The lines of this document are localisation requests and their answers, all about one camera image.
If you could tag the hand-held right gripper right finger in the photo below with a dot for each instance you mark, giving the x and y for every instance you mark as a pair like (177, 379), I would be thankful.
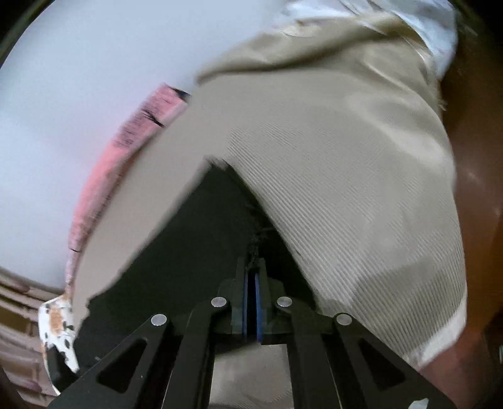
(259, 308)

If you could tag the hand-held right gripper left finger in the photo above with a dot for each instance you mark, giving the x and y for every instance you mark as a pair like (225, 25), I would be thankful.
(246, 303)

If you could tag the black pants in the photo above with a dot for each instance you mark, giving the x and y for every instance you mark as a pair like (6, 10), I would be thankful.
(177, 255)

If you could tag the beige woven bed mat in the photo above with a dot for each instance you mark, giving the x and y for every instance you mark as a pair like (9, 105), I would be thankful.
(334, 157)

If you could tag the floral patterned pillow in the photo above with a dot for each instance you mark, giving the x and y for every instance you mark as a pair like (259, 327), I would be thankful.
(55, 318)

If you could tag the pink striped pillow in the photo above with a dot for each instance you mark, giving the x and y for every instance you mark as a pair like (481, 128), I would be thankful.
(129, 133)

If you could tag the brown wooden furniture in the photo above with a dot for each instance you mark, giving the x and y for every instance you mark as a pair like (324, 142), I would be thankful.
(479, 157)

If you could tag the white plastic bag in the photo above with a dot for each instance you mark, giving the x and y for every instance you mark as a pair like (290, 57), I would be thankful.
(432, 31)

